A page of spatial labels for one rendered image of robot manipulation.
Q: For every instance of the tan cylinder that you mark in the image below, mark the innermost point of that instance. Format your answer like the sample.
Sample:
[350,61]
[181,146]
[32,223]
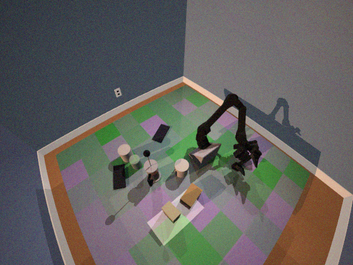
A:
[181,168]
[125,152]

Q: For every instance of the glass french press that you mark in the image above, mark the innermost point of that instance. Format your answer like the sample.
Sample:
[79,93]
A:
[151,168]

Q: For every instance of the pale green cylinder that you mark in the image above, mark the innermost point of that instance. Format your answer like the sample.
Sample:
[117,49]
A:
[135,162]

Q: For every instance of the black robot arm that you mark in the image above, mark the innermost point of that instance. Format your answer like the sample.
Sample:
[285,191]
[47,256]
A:
[243,143]

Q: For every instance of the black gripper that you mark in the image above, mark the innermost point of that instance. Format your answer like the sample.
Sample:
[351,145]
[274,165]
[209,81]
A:
[255,155]

